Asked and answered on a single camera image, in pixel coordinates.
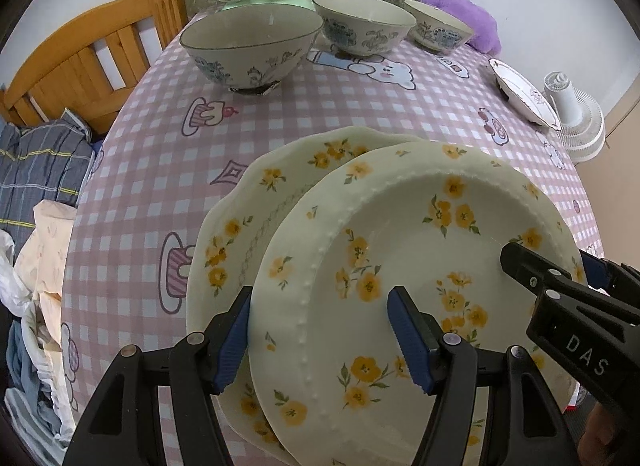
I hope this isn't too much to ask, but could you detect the small yellow floral plate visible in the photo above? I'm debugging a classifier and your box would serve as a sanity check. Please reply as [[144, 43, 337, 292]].
[[248, 142, 584, 465]]

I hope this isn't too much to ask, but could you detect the white red-rimmed plate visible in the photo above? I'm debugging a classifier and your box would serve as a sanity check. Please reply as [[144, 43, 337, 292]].
[[488, 58, 561, 131]]

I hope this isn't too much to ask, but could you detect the small blue floral bowl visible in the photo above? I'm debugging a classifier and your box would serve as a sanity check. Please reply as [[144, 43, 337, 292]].
[[404, 0, 474, 54]]

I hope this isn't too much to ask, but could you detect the medium blue floral bowl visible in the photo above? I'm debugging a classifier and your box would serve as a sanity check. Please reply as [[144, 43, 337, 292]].
[[312, 0, 416, 57]]

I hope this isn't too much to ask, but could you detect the large blue floral bowl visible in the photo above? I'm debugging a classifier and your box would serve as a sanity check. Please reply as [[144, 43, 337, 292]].
[[179, 3, 323, 91]]

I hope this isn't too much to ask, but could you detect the white standing fan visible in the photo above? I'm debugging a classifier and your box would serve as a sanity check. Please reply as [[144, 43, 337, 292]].
[[544, 71, 605, 165]]

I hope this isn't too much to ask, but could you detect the white clothes pile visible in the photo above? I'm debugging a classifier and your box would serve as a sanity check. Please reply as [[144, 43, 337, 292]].
[[1, 199, 77, 465]]

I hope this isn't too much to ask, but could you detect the large yellow floral plate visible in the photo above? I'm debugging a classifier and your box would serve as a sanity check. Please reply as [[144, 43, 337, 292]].
[[186, 127, 417, 465]]

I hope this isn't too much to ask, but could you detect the purple plush toy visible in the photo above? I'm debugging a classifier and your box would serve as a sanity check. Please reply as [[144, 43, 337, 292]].
[[419, 0, 502, 56]]

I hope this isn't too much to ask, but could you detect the blue plaid bedding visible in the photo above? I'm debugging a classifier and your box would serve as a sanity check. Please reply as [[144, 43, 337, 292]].
[[0, 109, 96, 252]]

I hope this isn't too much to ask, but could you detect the pink checkered tablecloth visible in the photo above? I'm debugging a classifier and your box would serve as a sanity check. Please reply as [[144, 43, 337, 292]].
[[60, 5, 606, 466]]

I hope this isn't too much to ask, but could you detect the wooden bed frame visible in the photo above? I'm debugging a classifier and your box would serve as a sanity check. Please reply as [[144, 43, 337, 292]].
[[1, 0, 188, 134]]

